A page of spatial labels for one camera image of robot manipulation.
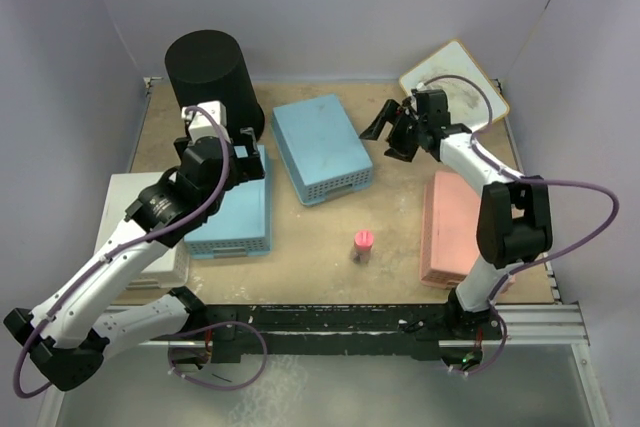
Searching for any large black plastic container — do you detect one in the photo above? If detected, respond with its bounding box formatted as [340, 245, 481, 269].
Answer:
[164, 30, 265, 143]

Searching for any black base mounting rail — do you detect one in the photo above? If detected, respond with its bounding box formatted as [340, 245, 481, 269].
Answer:
[161, 304, 502, 363]

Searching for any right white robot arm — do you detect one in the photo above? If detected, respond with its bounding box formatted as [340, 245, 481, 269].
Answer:
[359, 90, 553, 338]

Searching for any pink perforated plastic basket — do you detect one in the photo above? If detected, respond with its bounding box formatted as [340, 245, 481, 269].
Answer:
[419, 171, 480, 289]

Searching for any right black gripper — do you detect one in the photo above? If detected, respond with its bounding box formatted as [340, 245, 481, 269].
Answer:
[361, 100, 427, 163]

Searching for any blue perforated plastic basket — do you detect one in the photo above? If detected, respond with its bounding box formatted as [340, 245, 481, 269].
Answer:
[184, 145, 272, 259]

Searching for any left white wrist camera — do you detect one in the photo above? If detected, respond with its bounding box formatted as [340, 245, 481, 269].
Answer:
[181, 100, 231, 143]

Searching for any aluminium table frame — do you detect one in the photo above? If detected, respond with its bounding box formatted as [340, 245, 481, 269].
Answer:
[34, 76, 601, 427]

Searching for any white perforated plastic basket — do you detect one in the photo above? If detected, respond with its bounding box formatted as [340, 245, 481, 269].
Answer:
[94, 172, 190, 290]

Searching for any small whiteboard with wooden frame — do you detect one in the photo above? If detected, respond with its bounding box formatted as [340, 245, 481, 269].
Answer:
[399, 39, 510, 131]

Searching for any pink capped small bottle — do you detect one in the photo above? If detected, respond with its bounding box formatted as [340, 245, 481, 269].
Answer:
[352, 229, 374, 264]

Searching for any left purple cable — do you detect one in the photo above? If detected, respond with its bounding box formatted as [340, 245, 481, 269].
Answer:
[17, 105, 232, 398]

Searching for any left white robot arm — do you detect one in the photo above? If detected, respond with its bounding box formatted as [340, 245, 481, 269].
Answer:
[4, 128, 265, 391]

